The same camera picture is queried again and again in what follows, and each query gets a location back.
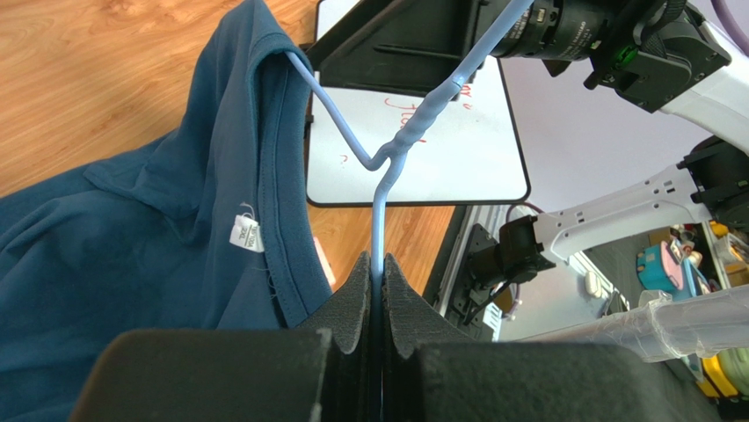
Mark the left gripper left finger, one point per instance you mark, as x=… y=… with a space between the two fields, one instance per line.
x=314 y=372

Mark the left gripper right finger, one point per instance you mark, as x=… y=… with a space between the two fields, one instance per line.
x=434 y=372

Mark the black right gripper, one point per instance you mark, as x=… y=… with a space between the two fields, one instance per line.
x=400 y=47

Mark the light blue wire hanger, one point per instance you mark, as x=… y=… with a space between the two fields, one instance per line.
x=396 y=151

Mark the dark blue t shirt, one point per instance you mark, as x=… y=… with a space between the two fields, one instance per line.
x=205 y=227

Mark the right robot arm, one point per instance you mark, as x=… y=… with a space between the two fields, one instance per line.
x=645 y=102

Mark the white dry erase board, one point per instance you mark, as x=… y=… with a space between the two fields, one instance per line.
x=470 y=155

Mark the silver clothes rack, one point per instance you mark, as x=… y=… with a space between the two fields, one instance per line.
x=664 y=330

